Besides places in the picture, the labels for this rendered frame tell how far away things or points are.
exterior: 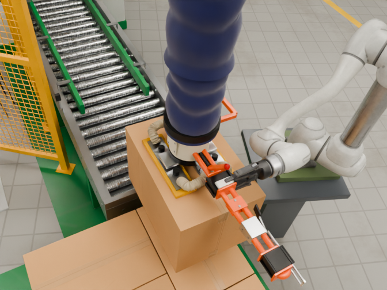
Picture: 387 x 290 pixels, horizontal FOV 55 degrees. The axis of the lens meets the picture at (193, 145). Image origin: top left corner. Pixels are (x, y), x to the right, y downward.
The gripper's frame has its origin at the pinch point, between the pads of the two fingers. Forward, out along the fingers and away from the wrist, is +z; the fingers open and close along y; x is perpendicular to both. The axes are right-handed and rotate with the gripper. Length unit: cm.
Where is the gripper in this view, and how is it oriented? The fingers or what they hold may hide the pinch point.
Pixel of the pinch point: (223, 186)
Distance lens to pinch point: 141.3
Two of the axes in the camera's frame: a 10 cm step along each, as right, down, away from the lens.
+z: -8.7, 3.1, -3.7
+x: -4.7, -7.0, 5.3
